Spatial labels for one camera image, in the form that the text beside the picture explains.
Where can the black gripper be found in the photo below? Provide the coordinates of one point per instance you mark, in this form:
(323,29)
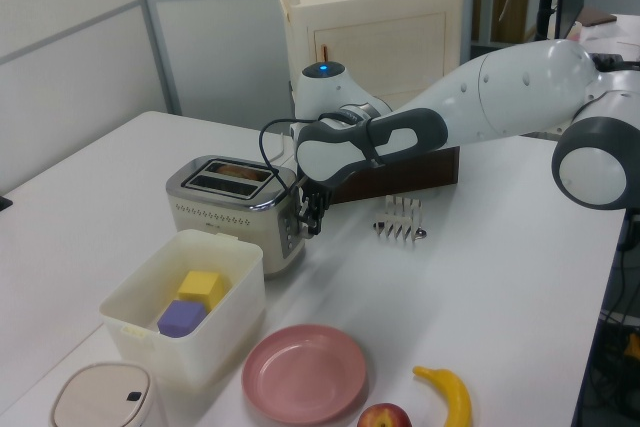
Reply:
(317,191)

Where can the chrome two-slot toaster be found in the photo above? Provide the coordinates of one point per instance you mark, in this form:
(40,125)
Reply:
(225,217)

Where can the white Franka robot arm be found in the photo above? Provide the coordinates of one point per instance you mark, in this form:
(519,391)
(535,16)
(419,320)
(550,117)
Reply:
(500,92)

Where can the brown bread slice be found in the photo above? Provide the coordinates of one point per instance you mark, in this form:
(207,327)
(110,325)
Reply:
(235,169)

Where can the yellow foam cube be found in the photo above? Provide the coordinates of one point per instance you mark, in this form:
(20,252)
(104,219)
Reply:
(200,286)

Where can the white plastic container box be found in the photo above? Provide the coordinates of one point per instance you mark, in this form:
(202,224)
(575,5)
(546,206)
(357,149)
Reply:
(210,327)

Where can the pink round plate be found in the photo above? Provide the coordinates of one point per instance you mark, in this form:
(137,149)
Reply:
(305,372)

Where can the purple foam cube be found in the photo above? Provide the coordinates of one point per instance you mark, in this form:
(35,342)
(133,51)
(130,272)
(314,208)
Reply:
(181,318)

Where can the cream and brown cabinet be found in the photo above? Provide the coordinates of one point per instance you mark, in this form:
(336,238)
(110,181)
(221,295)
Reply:
(380,47)

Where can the red apple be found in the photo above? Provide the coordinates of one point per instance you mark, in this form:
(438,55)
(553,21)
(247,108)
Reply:
(384,417)

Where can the yellow banana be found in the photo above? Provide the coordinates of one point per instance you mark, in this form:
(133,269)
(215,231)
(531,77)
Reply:
(452,394)

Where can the white lidded trash bin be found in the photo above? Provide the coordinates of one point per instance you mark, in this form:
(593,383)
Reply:
(107,397)

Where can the brown book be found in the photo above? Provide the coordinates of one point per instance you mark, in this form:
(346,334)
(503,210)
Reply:
(597,17)

